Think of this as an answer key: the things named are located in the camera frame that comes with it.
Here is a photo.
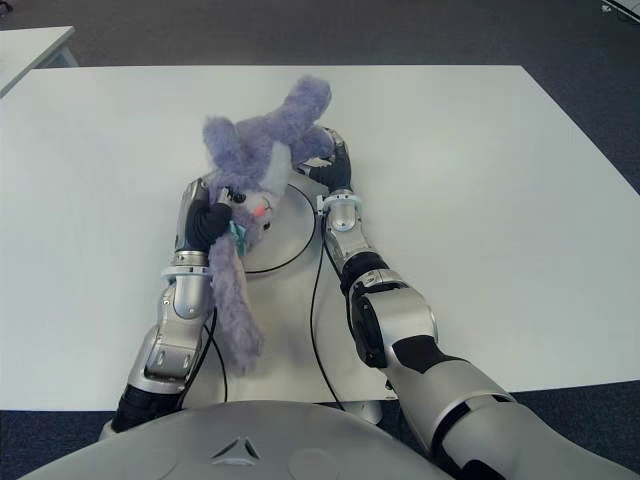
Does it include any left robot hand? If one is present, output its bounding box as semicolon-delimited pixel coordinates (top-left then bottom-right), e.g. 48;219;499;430
173;174;242;256

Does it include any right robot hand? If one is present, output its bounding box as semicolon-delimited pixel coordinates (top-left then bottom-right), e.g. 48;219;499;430
294;127;354;194

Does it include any purple plush doll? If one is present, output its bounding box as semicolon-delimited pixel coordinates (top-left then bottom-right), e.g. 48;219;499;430
201;74;334;375

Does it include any white plate black rim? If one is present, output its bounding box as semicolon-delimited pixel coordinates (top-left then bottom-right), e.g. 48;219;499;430
243;172;316;275

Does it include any grey robot torso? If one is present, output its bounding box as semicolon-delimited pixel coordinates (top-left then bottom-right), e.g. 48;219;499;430
27;399;454;480

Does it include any white table leg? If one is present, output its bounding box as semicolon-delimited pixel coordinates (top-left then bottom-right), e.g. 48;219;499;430
344;394;385;426

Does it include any white side table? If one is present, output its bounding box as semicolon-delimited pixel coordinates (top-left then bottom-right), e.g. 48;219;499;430
0;25;77;97

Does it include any white furniture edge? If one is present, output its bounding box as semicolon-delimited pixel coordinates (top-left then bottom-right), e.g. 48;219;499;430
612;0;640;22

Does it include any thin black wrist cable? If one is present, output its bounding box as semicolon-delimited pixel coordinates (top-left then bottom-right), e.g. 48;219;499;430
308;209;347;407

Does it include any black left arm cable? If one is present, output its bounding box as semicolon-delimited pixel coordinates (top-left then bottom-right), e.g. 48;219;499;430
201;309;231;404

